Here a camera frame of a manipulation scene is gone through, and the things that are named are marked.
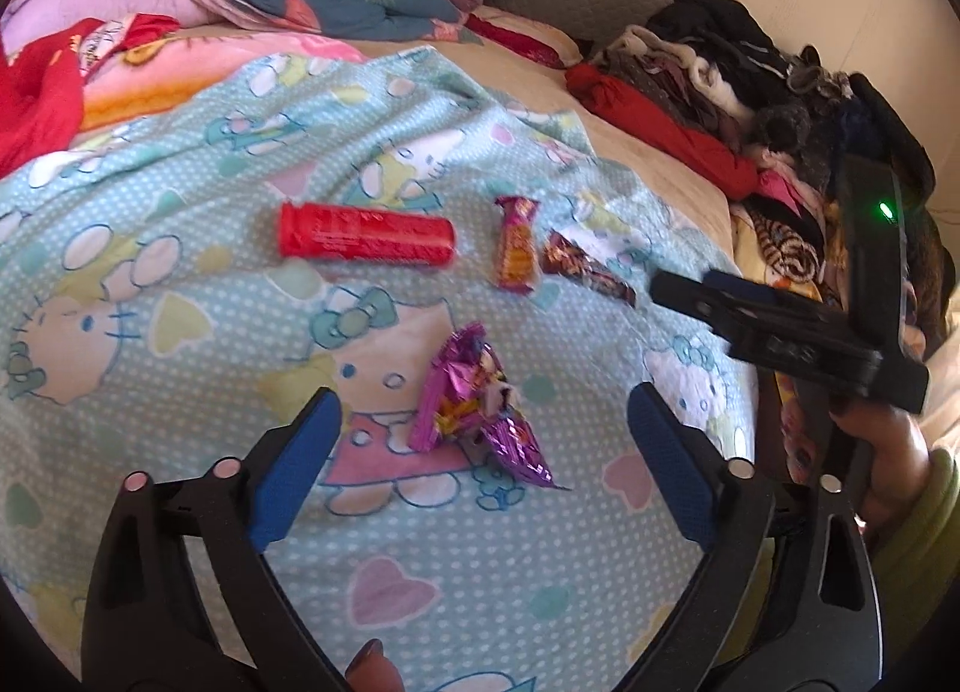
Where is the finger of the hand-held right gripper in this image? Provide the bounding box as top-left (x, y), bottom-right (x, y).
top-left (703, 269), bottom-right (852, 333)
top-left (649, 270), bottom-right (884, 386)

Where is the purple foil wrapper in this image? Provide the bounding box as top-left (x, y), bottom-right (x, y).
top-left (406, 321), bottom-right (574, 492)

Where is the red printed cloth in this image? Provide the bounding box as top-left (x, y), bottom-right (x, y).
top-left (0, 13), bottom-right (182, 177)

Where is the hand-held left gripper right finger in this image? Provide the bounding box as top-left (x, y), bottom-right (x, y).
top-left (625, 382), bottom-right (883, 692)

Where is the person's left hand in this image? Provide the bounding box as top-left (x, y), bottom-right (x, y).
top-left (345, 636), bottom-right (407, 692)

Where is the red cylindrical can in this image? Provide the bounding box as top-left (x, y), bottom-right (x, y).
top-left (277, 201), bottom-right (458, 269)

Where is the pink printed blanket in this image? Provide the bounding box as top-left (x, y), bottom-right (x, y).
top-left (73, 28), bottom-right (362, 136)

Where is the red pillow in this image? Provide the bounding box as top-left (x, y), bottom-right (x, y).
top-left (463, 8), bottom-right (584, 71)

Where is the person's right forearm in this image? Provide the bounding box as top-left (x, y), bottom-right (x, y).
top-left (862, 446), bottom-right (960, 667)

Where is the red garment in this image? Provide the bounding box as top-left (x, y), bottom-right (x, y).
top-left (565, 62), bottom-right (760, 203)

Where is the beige bedsheet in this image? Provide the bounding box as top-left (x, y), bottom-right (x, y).
top-left (351, 36), bottom-right (737, 260)

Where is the dark red snack wrapper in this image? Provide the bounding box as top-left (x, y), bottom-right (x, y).
top-left (540, 228), bottom-right (638, 309)

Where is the orange snack wrapper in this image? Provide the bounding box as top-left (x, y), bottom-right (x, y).
top-left (490, 195), bottom-right (542, 293)

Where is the teal cat print blanket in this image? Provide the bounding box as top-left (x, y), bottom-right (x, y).
top-left (0, 46), bottom-right (760, 692)

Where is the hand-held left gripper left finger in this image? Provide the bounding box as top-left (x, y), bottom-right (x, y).
top-left (79, 387), bottom-right (353, 692)

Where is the person's right hand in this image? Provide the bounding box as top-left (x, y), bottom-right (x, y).
top-left (828, 396), bottom-right (934, 537)

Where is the striped knit garment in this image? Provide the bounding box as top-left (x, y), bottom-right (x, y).
top-left (748, 215), bottom-right (823, 285)

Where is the pile of dark clothes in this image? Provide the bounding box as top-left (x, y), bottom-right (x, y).
top-left (566, 0), bottom-right (947, 363)

